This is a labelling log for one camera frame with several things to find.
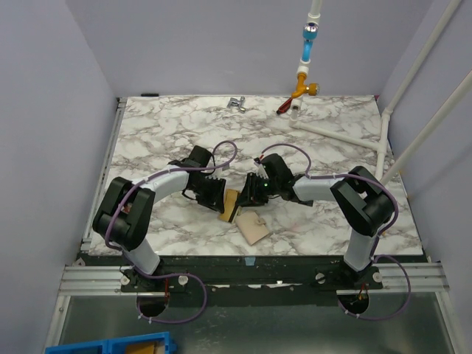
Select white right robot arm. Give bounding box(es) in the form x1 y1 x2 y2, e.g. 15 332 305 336
235 153 398 289

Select blue plastic bin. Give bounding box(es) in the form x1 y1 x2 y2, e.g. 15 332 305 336
45 332 177 354

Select red handled tool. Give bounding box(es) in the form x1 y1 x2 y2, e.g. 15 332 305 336
276 98 292 115

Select aluminium extrusion frame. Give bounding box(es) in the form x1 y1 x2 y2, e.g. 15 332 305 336
45 97 127 347

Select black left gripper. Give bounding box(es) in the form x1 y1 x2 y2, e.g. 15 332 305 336
190 175 226 213

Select blue pipe valve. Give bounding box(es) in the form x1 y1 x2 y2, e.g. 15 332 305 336
301 22 319 62

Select silver metal clamp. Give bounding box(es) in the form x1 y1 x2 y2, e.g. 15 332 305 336
226 96 246 114

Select brass faucet tap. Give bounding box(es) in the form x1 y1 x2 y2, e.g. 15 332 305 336
291 72 320 99

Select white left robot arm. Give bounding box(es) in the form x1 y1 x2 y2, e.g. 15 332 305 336
92 146 226 291

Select white PVC pipe frame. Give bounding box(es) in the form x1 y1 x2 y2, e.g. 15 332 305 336
310 1 471 198

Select gold card stack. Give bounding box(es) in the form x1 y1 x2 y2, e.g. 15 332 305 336
218 189 240 223

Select beige card holder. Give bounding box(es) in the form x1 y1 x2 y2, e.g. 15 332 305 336
235 211 271 246

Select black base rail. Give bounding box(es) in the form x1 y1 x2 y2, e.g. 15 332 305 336
121 256 383 308

